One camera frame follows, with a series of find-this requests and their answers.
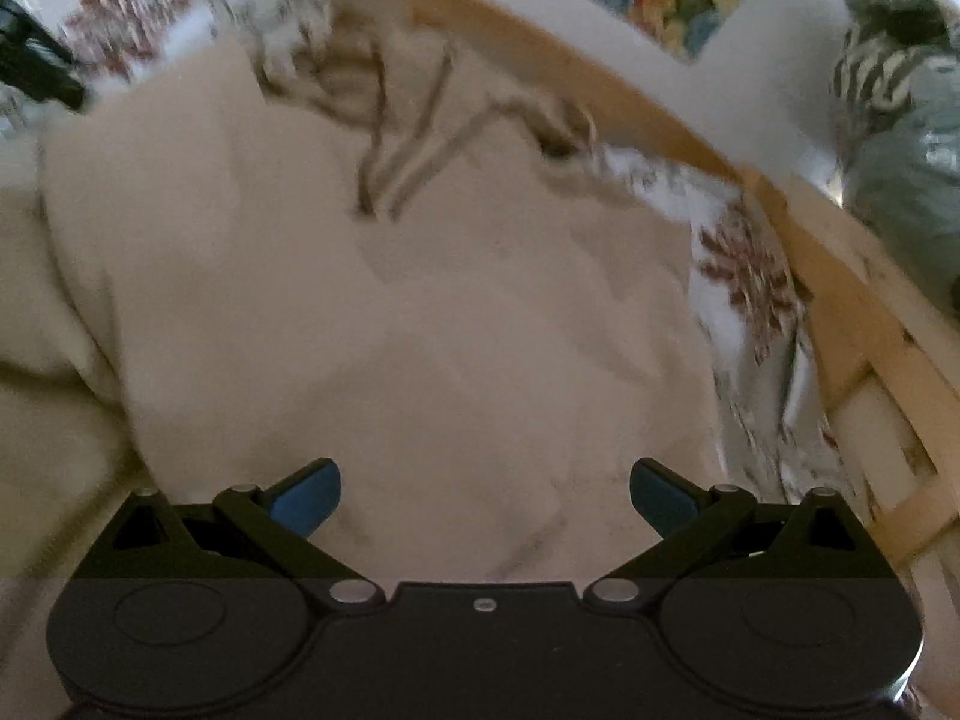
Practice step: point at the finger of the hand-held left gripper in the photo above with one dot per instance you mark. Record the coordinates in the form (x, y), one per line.
(45, 67)

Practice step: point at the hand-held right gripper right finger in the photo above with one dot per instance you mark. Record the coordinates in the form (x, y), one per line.
(660, 499)

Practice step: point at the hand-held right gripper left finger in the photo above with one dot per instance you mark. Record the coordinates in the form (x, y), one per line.
(309, 499)

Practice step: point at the beige pillow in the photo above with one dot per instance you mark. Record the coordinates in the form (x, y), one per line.
(300, 315)

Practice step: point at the floral patterned bedsheet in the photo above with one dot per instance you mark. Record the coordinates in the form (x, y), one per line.
(112, 22)

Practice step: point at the grey-green plastic bag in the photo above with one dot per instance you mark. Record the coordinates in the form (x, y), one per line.
(911, 180)

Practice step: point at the zebra striped cloth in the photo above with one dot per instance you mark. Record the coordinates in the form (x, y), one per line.
(874, 75)

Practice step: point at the wooden bed frame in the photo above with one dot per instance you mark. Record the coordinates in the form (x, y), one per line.
(675, 135)

